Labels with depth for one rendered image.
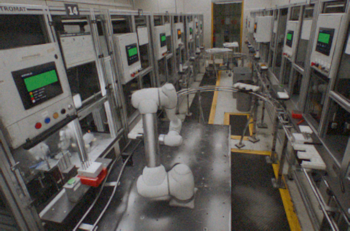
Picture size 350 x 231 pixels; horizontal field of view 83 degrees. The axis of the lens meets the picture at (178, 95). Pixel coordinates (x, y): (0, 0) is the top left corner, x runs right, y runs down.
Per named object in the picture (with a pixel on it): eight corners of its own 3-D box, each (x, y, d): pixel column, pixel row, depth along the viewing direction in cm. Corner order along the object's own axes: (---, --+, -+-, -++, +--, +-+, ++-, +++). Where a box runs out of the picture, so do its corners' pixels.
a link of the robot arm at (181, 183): (196, 199, 139) (196, 174, 131) (170, 202, 137) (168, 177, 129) (192, 181, 154) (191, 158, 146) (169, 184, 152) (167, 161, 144)
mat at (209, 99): (211, 136, 343) (211, 135, 342) (178, 133, 357) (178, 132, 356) (222, 63, 871) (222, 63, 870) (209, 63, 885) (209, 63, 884)
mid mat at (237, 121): (257, 141, 321) (257, 140, 321) (222, 138, 334) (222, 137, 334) (251, 113, 412) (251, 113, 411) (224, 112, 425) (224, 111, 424)
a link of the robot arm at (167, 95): (176, 97, 157) (158, 99, 155) (175, 79, 144) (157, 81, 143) (178, 109, 147) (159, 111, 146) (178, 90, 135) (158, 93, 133)
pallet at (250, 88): (232, 90, 322) (233, 84, 318) (237, 88, 331) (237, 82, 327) (254, 95, 297) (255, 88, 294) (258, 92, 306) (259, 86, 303)
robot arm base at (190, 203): (198, 185, 157) (198, 179, 155) (193, 209, 137) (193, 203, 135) (176, 182, 162) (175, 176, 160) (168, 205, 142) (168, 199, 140)
